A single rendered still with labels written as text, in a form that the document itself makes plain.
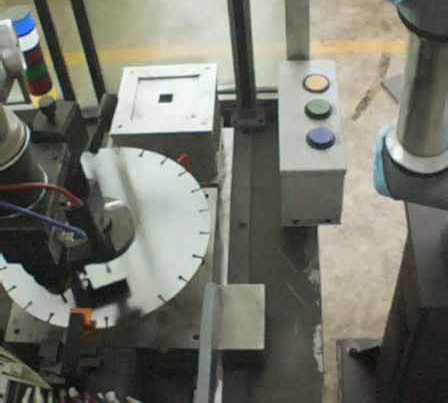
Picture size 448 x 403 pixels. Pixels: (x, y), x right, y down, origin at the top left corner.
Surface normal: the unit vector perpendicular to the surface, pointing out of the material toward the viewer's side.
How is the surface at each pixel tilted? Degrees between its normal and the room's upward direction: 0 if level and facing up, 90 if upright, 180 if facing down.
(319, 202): 90
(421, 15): 98
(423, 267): 0
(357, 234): 0
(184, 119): 0
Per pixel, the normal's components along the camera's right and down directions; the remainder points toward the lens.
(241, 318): -0.08, -0.65
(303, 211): -0.04, 0.76
